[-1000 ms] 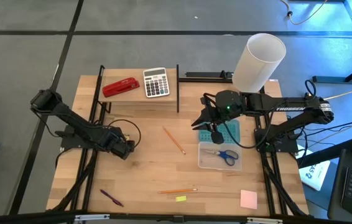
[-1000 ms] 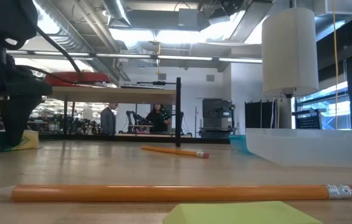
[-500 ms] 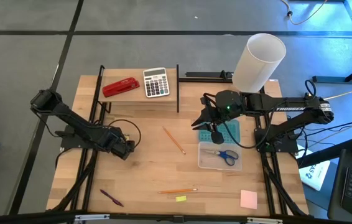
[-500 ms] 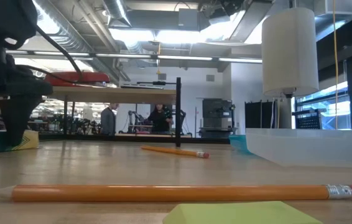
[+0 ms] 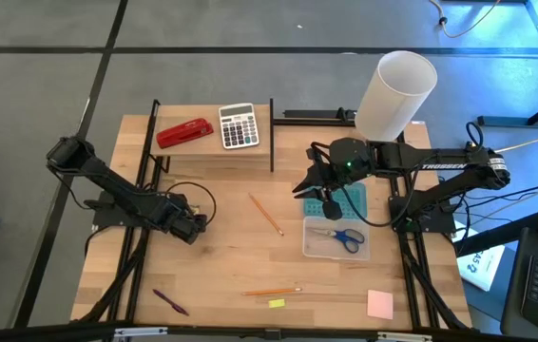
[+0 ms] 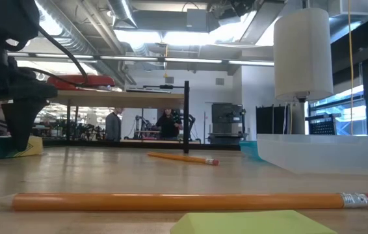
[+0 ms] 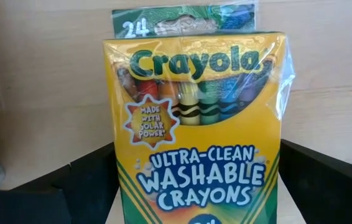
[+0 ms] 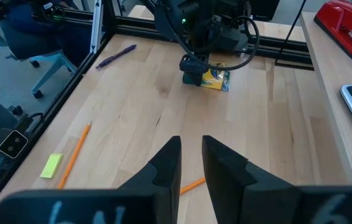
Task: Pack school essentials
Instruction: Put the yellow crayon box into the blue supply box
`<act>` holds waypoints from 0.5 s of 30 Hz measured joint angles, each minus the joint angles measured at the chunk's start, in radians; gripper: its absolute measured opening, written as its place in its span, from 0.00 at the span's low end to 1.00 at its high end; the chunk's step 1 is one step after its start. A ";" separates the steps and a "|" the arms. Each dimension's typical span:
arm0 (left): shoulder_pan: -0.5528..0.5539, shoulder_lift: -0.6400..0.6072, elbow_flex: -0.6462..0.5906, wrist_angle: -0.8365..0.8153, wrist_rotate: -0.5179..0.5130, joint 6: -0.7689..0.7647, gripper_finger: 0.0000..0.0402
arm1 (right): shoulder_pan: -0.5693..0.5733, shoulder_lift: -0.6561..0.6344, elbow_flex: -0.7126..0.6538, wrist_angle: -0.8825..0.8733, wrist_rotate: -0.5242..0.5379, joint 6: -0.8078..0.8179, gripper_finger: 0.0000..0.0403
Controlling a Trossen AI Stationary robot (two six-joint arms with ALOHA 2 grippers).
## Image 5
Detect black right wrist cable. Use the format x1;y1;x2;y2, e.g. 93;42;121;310
338;185;413;229

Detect white shade wooden base lamp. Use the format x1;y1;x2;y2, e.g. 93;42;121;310
354;49;439;143

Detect black desk leg bar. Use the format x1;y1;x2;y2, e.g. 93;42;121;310
453;211;538;258

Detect orange pencil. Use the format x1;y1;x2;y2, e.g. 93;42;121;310
247;191;286;238
240;286;304;297

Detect blue handled scissors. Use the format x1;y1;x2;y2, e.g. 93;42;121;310
309;226;367;255

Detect purple pen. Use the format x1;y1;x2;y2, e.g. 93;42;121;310
152;288;190;317

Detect pink sticky note pad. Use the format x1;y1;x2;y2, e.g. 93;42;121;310
366;289;394;321

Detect white calculator grey keys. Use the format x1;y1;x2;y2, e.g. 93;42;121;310
218;102;261;151

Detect clear pencil case teal lid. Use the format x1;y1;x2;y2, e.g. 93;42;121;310
301;181;372;262

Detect white box blue print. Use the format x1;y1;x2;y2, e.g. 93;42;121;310
455;220;507;293

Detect black neighbouring desk frame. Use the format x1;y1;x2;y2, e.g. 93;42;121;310
476;0;538;129

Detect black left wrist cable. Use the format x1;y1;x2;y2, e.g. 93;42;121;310
165;180;219;226

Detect yellow extension cable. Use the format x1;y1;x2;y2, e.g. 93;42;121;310
493;132;538;155

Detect silver frame bracket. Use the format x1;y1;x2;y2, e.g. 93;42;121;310
376;331;434;342
113;326;169;339

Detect beige floor cable black plug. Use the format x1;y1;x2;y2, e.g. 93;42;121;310
428;0;504;40

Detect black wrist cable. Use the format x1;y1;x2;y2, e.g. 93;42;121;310
338;185;413;229
165;180;219;226

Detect red stapler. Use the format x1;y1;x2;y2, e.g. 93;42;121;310
155;117;215;150

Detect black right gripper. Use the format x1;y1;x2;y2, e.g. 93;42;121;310
293;137;377;222

